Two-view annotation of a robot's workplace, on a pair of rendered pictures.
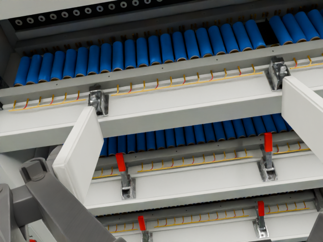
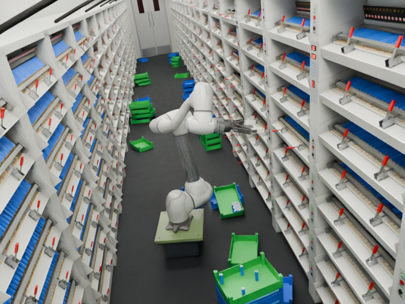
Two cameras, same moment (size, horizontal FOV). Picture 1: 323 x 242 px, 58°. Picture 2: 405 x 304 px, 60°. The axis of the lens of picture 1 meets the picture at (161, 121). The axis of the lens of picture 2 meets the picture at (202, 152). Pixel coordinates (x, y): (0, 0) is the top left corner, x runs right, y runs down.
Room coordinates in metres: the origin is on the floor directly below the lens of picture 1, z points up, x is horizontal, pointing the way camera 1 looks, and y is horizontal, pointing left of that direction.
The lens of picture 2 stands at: (-0.49, -1.80, 1.84)
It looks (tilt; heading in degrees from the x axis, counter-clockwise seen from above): 26 degrees down; 80
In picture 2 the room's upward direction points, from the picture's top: 8 degrees counter-clockwise
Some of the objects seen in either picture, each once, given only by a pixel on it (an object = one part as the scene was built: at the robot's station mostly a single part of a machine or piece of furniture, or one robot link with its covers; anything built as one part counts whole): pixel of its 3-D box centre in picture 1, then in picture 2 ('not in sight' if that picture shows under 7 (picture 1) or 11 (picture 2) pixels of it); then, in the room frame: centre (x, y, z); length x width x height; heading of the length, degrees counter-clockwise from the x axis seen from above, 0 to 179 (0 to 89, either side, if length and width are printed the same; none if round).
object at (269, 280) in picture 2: not in sight; (247, 278); (-0.13, -0.51, 0.44); 0.30 x 0.20 x 0.08; 8
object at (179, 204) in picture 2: not in sight; (177, 204); (-0.36, 0.39, 0.39); 0.18 x 0.16 x 0.22; 24
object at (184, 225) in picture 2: not in sight; (178, 221); (-0.38, 0.37, 0.26); 0.22 x 0.18 x 0.06; 65
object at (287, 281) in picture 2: not in sight; (268, 289); (0.07, -0.26, 0.04); 0.30 x 0.20 x 0.08; 154
